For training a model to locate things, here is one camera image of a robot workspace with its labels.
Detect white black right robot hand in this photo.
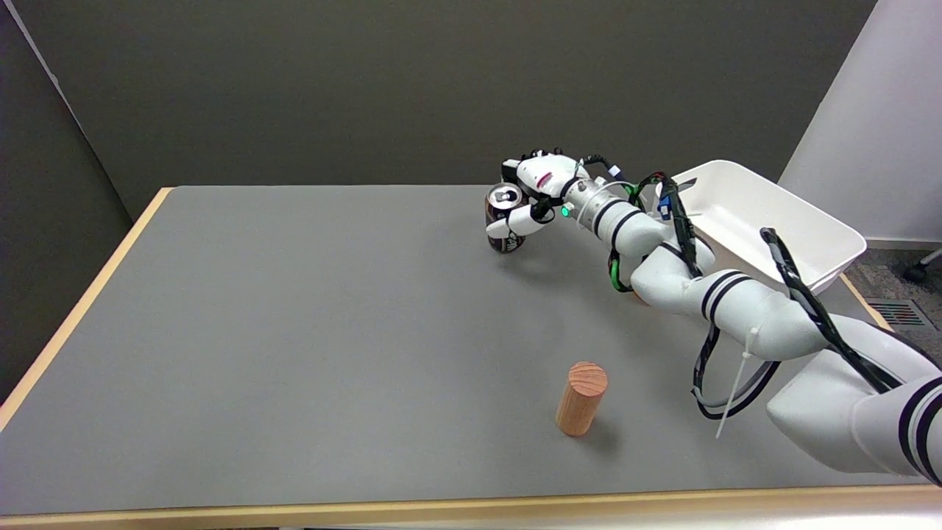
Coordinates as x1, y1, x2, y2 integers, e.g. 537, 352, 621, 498
486, 149, 590, 240

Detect black and gold drink can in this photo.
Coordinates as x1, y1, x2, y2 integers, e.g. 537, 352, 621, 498
484, 183, 528, 254

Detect white plastic bin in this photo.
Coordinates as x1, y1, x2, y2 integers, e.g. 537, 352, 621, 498
651, 160, 868, 296

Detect wooden cylinder block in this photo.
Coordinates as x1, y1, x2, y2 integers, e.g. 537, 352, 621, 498
556, 361, 609, 438

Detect white zip tie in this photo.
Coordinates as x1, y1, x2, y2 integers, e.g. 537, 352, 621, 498
715, 327, 760, 440

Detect metal floor vent grille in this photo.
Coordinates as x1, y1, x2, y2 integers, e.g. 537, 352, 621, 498
867, 297, 937, 329

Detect black chair caster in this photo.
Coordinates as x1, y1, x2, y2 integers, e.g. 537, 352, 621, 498
903, 249, 942, 285

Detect green and black cable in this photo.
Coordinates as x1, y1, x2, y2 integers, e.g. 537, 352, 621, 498
607, 249, 635, 293

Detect black cable with blue connector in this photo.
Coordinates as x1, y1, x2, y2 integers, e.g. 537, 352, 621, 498
580, 154, 701, 279

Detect black cable with white stripe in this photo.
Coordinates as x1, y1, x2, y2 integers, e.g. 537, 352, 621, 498
691, 322, 782, 421

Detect long black wrapped cable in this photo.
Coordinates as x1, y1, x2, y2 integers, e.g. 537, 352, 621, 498
760, 227, 904, 394

